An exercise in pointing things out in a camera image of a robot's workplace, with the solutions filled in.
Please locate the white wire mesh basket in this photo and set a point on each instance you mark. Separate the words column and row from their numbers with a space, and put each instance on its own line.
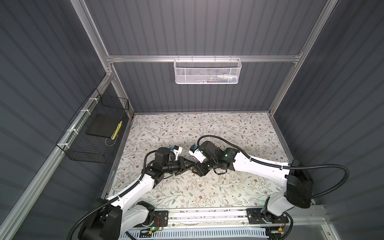
column 187, row 71

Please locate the brass padlock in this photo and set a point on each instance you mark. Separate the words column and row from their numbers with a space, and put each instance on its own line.
column 190, row 165

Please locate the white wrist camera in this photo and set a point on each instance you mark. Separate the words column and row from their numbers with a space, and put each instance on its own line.
column 177, row 150
column 196, row 155

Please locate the black wire basket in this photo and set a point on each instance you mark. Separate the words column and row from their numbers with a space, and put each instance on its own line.
column 78, row 146

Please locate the white perforated cable duct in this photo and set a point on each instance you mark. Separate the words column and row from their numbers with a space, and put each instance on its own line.
column 199, row 234

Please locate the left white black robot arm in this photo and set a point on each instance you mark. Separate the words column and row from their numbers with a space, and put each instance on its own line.
column 123, row 211

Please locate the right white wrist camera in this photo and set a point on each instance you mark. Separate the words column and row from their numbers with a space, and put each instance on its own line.
column 196, row 155

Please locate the black flat box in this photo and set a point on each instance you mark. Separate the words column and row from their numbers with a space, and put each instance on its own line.
column 103, row 126

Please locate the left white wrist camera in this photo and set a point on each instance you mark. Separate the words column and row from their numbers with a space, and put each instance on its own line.
column 177, row 150

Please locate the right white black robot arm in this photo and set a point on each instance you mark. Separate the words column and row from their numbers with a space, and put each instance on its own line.
column 297, row 184

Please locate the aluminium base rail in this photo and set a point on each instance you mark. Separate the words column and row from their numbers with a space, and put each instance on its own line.
column 207, row 216

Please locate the yellow marker pen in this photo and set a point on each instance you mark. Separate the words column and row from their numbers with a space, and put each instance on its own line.
column 114, row 135

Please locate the items in white basket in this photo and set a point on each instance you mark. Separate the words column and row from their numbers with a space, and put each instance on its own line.
column 227, row 79

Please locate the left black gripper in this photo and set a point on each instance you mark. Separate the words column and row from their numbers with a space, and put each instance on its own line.
column 181, row 162

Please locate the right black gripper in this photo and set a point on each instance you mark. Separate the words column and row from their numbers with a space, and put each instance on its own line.
column 201, row 171

